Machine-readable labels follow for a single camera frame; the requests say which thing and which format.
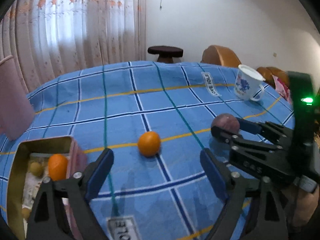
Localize purple passion fruit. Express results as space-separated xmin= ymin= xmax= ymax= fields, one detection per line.
xmin=211 ymin=113 xmax=240 ymax=133

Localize brown kiwi fruit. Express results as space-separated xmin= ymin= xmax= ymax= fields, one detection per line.
xmin=22 ymin=207 xmax=31 ymax=221

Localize large orange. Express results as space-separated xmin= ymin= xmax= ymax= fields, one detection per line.
xmin=48 ymin=154 xmax=68 ymax=181

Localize tan round longan fruit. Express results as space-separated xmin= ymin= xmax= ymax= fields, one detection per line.
xmin=30 ymin=161 xmax=44 ymax=178

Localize person's right hand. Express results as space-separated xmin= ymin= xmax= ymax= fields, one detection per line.
xmin=281 ymin=185 xmax=319 ymax=227

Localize pink patterned cloth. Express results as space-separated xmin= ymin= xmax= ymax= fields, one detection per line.
xmin=272 ymin=75 xmax=292 ymax=104

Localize white blue floral mug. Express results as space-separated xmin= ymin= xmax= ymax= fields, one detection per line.
xmin=234 ymin=64 xmax=265 ymax=102

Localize gold pink metal tin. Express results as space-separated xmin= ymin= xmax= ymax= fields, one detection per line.
xmin=6 ymin=136 xmax=87 ymax=239

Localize blue plaid tablecloth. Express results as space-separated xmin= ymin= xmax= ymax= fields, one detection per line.
xmin=1 ymin=61 xmax=293 ymax=239

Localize small orange tangerine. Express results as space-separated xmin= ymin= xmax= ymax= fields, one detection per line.
xmin=137 ymin=131 xmax=161 ymax=157

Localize pink electric kettle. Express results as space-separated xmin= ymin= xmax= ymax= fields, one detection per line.
xmin=0 ymin=55 xmax=35 ymax=141

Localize dark round stool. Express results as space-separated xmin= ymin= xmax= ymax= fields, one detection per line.
xmin=148 ymin=46 xmax=184 ymax=63

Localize floral sheer curtain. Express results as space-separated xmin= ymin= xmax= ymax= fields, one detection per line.
xmin=1 ymin=0 xmax=146 ymax=92

